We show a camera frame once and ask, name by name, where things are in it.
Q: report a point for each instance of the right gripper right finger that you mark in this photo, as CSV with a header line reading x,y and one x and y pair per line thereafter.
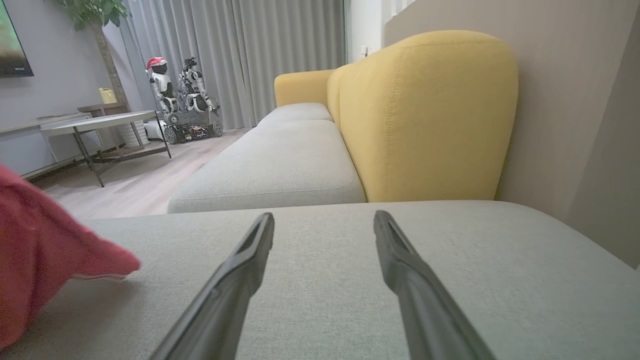
x,y
430,320

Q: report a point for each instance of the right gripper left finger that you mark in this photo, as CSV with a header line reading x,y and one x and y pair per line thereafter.
x,y
225,310

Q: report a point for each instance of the grey tracked robot base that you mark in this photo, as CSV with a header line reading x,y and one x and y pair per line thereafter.
x,y
190,120

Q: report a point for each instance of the grey sofa seat cushion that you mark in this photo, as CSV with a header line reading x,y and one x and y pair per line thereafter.
x,y
270,165
295,112

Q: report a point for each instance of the white ribbed plant pot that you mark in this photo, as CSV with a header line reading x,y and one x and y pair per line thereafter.
x,y
136,134

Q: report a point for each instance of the yellow sofa backrest cushion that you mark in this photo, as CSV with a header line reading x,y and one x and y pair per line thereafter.
x,y
334,95
430,120

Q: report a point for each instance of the grey coffee table black legs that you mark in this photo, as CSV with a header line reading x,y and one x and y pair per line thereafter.
x,y
100,121

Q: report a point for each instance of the yellow sofa armrest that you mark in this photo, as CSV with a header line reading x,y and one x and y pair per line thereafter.
x,y
300,87

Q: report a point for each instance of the white robot with Santa hat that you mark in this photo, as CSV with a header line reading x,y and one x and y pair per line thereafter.
x,y
161,82

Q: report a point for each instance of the brown wooden side table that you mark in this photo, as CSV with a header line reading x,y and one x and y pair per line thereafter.
x,y
102,107

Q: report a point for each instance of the yellow watering can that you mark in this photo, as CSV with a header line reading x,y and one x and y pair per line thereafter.
x,y
106,96

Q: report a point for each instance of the low grey television cabinet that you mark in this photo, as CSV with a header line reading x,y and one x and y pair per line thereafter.
x,y
20,150

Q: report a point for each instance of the grey pleated curtain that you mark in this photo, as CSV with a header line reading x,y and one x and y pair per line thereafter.
x,y
260,50

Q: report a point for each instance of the green indoor tree plant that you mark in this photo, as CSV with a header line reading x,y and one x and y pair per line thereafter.
x,y
95,12

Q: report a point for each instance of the wall television screen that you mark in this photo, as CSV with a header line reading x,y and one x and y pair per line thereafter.
x,y
10,45

